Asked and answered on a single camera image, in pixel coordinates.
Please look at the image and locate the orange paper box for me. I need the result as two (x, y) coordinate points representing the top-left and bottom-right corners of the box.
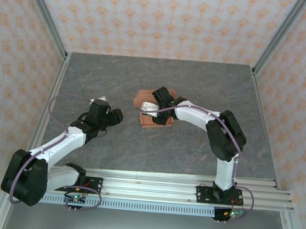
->
(131, 85), (178, 132)

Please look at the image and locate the left small circuit board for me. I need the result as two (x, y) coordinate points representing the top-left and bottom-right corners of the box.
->
(63, 194), (88, 206)

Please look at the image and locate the small circuit board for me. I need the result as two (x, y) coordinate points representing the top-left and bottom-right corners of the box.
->
(223, 209), (246, 219)
(63, 194), (88, 206)

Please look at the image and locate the grey metal shelf panel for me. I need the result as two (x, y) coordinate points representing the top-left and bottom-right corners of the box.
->
(1, 199), (293, 229)

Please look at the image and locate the right small circuit board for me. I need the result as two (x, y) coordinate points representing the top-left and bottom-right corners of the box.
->
(223, 209), (246, 219)

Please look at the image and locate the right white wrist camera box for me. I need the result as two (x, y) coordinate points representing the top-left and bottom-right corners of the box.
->
(141, 101), (160, 113)

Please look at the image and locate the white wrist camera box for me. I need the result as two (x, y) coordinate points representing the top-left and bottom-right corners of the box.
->
(141, 101), (160, 113)
(90, 94), (108, 104)

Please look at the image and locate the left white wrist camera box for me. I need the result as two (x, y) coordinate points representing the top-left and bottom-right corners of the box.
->
(90, 94), (108, 104)

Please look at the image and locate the aluminium table side rail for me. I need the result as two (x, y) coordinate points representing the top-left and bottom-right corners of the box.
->
(18, 49), (73, 173)
(240, 66), (292, 191)

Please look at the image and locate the aluminium mounting rail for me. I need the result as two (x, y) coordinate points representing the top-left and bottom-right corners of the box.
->
(4, 156), (297, 213)

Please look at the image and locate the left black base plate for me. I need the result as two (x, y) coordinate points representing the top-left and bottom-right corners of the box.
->
(54, 173), (105, 196)

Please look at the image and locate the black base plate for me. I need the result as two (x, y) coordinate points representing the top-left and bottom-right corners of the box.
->
(54, 173), (105, 196)
(194, 185), (244, 208)

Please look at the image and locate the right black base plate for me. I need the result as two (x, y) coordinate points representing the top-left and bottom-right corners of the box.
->
(194, 185), (244, 208)

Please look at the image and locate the slotted grey cable duct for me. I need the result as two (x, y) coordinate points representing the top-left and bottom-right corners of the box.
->
(37, 192), (217, 219)

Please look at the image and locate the aluminium frame post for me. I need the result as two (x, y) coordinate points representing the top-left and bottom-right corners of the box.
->
(252, 0), (306, 82)
(14, 0), (74, 61)

